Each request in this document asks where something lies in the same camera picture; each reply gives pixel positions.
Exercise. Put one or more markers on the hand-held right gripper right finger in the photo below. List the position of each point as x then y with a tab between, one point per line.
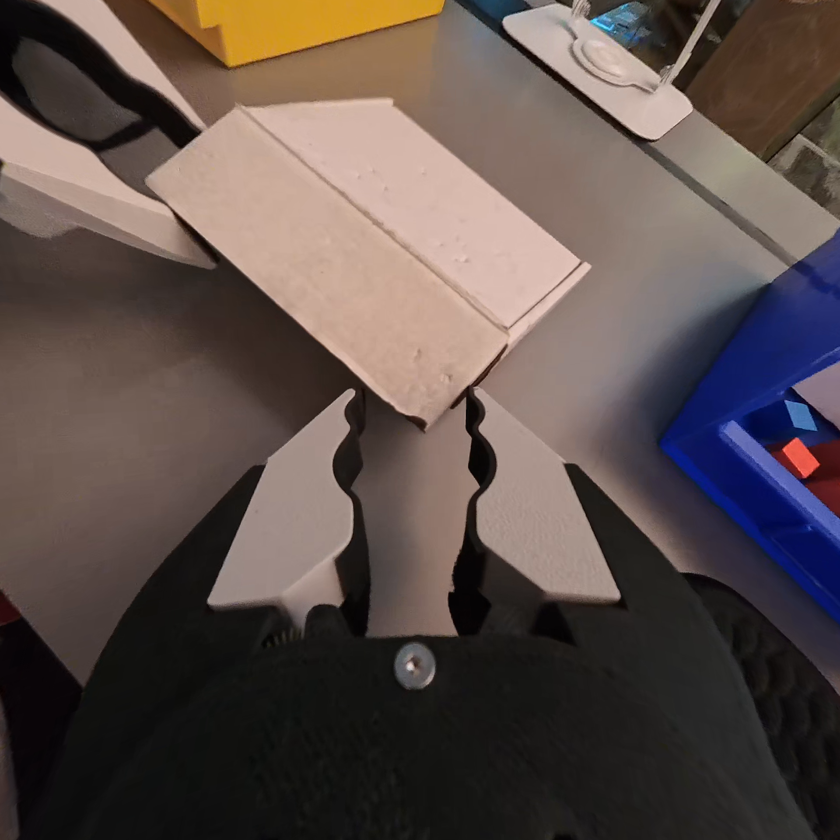
538	531

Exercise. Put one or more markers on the yellow plastic bin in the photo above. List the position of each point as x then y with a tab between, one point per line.
295	26

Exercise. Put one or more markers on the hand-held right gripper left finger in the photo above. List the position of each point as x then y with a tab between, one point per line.
289	531

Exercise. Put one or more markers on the blue plastic bin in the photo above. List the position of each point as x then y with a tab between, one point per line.
735	407

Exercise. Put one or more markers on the red cube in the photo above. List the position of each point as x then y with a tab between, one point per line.
800	458

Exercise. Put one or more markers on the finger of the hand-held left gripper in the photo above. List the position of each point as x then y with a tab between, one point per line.
124	46
79	190

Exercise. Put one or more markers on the white cardboard mailer box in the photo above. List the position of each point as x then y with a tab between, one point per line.
823	397
341	249

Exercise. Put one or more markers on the blue cube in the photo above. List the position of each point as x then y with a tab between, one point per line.
800	415

